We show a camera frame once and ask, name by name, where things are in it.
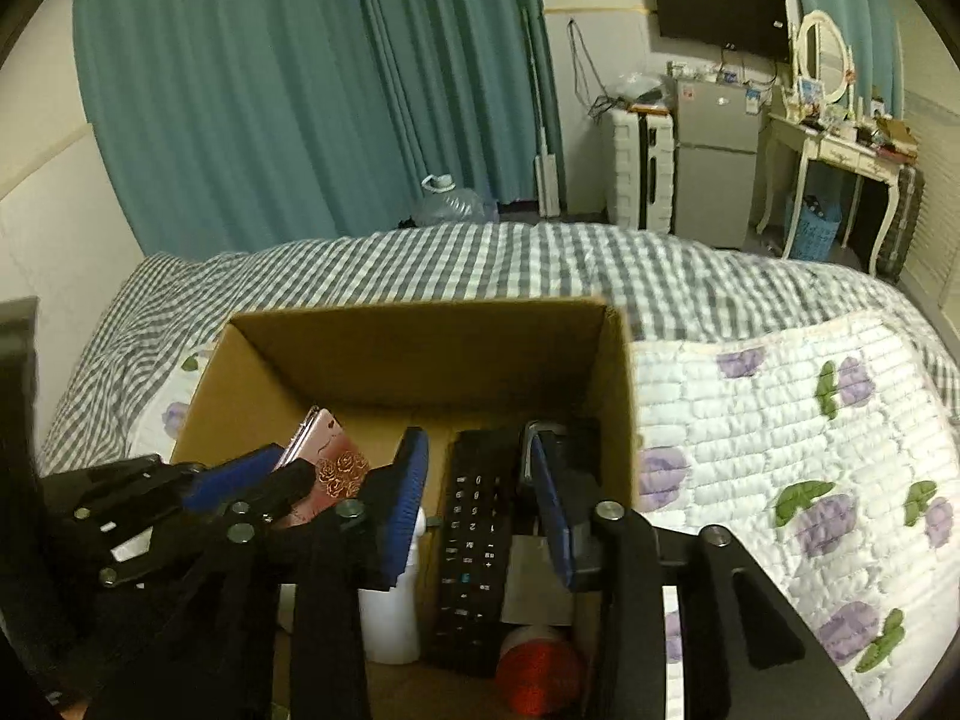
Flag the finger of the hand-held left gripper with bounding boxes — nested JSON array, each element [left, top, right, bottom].
[[180, 444, 287, 515], [225, 459, 317, 526]]

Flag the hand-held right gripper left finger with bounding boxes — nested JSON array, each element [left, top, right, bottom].
[[90, 427, 430, 720]]

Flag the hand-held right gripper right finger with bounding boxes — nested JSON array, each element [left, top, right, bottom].
[[529, 435, 871, 720]]

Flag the red floral phone case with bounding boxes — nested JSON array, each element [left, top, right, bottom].
[[274, 406, 372, 530]]

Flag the black remote control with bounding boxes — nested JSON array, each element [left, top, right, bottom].
[[427, 429, 526, 680]]

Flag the brown cardboard box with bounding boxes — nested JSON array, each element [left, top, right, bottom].
[[169, 298, 642, 720]]

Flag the white bottle with red cap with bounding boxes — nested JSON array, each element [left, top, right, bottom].
[[495, 621, 587, 717]]

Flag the grey checked bed sheet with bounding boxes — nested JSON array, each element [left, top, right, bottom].
[[37, 223, 960, 477]]

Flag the clear water jug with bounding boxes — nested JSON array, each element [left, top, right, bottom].
[[411, 174, 500, 227]]

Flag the white mop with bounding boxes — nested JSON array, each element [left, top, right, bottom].
[[521, 9, 562, 217]]

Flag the white suitcase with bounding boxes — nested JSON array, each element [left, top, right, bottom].
[[604, 106, 680, 233]]

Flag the blue basket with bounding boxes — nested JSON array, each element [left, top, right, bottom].
[[784, 195, 841, 262]]

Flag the silver small fridge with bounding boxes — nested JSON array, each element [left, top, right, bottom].
[[670, 75, 766, 250]]

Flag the clear plastic bag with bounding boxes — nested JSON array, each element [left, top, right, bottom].
[[611, 73, 668, 110]]

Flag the dark suitcase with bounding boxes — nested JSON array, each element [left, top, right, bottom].
[[877, 163, 925, 284]]

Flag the white dressing table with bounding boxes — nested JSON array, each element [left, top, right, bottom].
[[754, 109, 905, 275]]

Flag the small open cardboard box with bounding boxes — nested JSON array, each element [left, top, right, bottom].
[[874, 116, 917, 155]]

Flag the white louvered wardrobe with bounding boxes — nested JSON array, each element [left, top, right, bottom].
[[896, 0, 960, 316]]

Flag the white oval vanity mirror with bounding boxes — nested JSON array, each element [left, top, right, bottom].
[[793, 10, 856, 107]]

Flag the hanging wall cables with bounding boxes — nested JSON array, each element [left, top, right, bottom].
[[566, 19, 612, 121]]

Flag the black wall television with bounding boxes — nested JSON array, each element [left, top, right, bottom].
[[650, 0, 792, 65]]

